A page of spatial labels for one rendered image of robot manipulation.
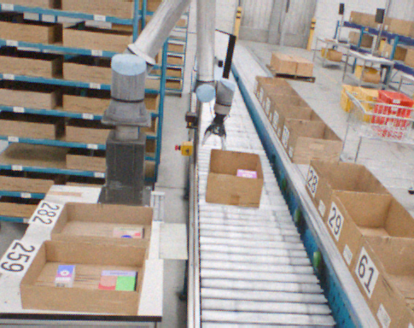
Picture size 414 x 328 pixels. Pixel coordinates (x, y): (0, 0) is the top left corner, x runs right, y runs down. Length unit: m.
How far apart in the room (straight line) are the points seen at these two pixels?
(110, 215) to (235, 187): 0.66
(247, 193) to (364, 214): 0.63
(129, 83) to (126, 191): 0.52
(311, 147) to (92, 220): 1.35
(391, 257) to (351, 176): 0.79
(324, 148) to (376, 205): 0.76
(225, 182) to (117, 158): 0.56
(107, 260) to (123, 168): 0.55
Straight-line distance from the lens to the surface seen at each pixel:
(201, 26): 2.12
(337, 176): 2.42
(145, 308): 1.61
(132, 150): 2.15
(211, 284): 1.76
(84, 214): 2.10
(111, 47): 2.97
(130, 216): 2.07
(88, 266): 1.81
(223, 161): 2.68
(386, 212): 2.13
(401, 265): 1.80
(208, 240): 2.03
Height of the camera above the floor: 1.78
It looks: 26 degrees down
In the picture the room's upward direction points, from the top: 9 degrees clockwise
